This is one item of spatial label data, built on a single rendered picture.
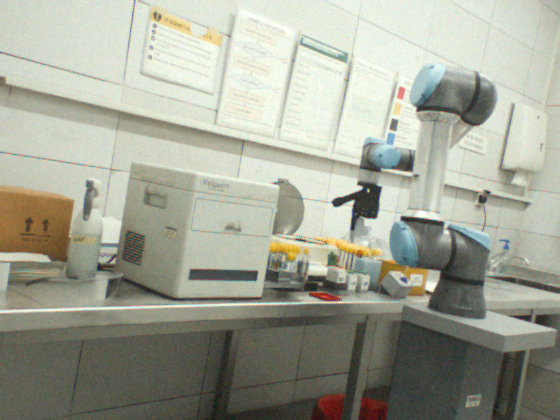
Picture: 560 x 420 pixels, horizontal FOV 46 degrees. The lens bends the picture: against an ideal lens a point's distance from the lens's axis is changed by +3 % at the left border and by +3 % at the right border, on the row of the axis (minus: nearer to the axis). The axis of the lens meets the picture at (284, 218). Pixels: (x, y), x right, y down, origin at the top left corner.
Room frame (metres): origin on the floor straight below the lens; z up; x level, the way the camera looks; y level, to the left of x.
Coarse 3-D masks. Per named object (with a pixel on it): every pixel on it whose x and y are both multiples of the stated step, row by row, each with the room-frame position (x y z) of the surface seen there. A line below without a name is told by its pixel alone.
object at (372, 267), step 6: (360, 264) 2.16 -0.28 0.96; (366, 264) 2.16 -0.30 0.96; (372, 264) 2.19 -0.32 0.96; (378, 264) 2.21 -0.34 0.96; (360, 270) 2.16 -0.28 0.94; (366, 270) 2.16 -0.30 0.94; (372, 270) 2.19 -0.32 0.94; (378, 270) 2.22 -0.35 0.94; (372, 276) 2.19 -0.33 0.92; (378, 276) 2.22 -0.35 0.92; (372, 282) 2.20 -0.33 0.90; (378, 282) 2.22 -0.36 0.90; (372, 288) 2.18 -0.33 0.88
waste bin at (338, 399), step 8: (320, 400) 2.32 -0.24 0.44; (328, 400) 2.37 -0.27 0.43; (336, 400) 2.40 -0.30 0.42; (368, 400) 2.43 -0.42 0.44; (376, 400) 2.42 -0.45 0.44; (320, 408) 2.22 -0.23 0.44; (328, 408) 2.36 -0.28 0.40; (336, 408) 2.40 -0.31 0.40; (360, 408) 2.42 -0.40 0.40; (368, 408) 2.41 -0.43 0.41; (376, 408) 2.41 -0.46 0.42; (384, 408) 2.40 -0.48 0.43; (312, 416) 2.28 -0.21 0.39; (320, 416) 2.20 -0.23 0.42; (328, 416) 2.16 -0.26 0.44; (336, 416) 2.39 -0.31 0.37; (360, 416) 2.41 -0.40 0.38; (368, 416) 2.40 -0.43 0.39; (376, 416) 2.40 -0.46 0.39; (384, 416) 2.38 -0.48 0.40
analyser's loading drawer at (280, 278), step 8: (272, 272) 1.76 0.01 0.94; (280, 272) 1.74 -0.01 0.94; (288, 272) 1.78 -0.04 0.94; (264, 280) 1.75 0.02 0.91; (272, 280) 1.76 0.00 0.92; (280, 280) 1.75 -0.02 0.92; (288, 280) 1.77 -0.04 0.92; (296, 280) 1.83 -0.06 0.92; (304, 280) 1.81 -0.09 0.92; (296, 288) 1.83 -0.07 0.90
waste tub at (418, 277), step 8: (384, 264) 2.27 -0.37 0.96; (392, 264) 2.24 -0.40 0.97; (384, 272) 2.27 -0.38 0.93; (408, 272) 2.21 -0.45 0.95; (416, 272) 2.24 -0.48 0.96; (424, 272) 2.27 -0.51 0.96; (416, 280) 2.25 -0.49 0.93; (424, 280) 2.28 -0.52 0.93; (416, 288) 2.25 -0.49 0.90; (424, 288) 2.28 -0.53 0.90
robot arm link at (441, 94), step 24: (432, 72) 1.71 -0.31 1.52; (456, 72) 1.73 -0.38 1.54; (432, 96) 1.72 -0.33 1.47; (456, 96) 1.72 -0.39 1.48; (432, 120) 1.73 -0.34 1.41; (456, 120) 1.75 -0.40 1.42; (432, 144) 1.72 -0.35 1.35; (432, 168) 1.72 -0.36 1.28; (432, 192) 1.71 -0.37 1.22; (408, 216) 1.71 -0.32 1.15; (432, 216) 1.70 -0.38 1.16; (408, 240) 1.68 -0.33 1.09; (432, 240) 1.69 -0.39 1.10; (408, 264) 1.71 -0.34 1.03; (432, 264) 1.71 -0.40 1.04
